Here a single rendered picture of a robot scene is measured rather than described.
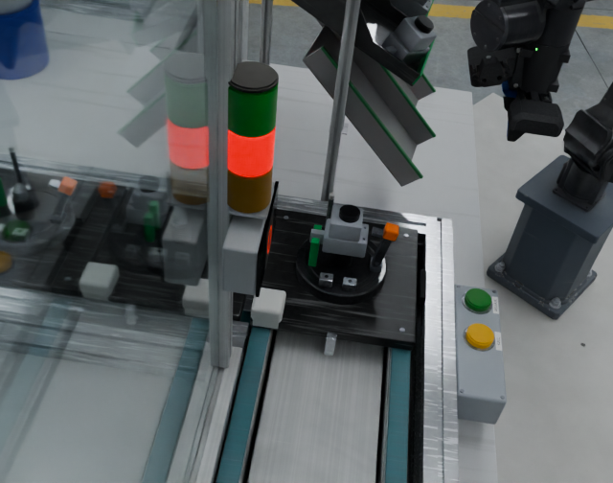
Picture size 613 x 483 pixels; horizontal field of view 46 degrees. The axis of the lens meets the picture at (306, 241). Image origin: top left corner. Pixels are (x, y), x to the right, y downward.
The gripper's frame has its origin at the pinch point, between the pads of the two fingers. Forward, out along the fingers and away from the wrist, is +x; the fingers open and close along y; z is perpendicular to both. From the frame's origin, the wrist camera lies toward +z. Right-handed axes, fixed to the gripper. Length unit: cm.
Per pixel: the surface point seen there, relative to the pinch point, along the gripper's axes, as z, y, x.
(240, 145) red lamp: 32.1, 26.5, -9.6
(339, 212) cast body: 21.4, 5.3, 16.3
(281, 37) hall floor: 61, -236, 125
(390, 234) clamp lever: 13.7, 6.0, 18.4
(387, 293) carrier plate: 12.3, 8.4, 28.4
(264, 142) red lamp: 29.9, 25.8, -9.8
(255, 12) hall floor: 77, -257, 125
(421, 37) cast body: 13.1, -17.4, -0.4
